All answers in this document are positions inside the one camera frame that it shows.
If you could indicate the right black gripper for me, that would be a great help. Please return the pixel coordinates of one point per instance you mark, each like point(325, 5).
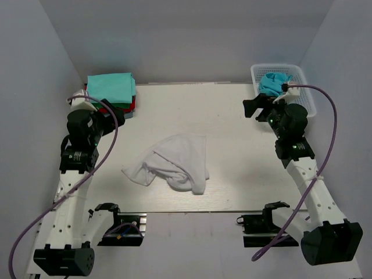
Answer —
point(261, 102)

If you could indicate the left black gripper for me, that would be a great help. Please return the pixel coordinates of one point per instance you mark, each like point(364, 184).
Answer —
point(110, 121)

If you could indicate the white t-shirt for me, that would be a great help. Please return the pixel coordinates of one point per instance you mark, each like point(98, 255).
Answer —
point(179, 159)

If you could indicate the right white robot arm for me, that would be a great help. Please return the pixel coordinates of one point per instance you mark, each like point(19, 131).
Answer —
point(327, 236)

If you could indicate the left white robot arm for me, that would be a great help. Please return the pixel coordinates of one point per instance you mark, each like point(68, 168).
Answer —
point(69, 249)

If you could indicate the folded green t-shirt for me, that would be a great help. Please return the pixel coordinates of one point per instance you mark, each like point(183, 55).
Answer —
point(101, 106)

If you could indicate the folded red t-shirt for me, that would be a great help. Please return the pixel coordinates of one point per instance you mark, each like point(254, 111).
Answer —
point(120, 95)

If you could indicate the crumpled blue t-shirt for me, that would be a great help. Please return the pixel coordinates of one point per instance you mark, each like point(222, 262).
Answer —
point(271, 83)

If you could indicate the folded teal t-shirt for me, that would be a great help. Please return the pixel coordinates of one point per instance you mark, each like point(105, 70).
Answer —
point(110, 78)

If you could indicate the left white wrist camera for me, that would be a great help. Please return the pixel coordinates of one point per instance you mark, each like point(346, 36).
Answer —
point(81, 102)

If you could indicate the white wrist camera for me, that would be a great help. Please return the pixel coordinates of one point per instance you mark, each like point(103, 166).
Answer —
point(289, 94)
point(81, 102)

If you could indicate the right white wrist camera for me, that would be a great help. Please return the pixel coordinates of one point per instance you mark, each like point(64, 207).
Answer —
point(289, 94)

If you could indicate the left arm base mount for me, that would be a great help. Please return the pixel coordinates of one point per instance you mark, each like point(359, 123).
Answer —
point(126, 229)

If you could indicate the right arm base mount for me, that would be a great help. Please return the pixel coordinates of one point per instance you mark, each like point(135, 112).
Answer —
point(258, 228)

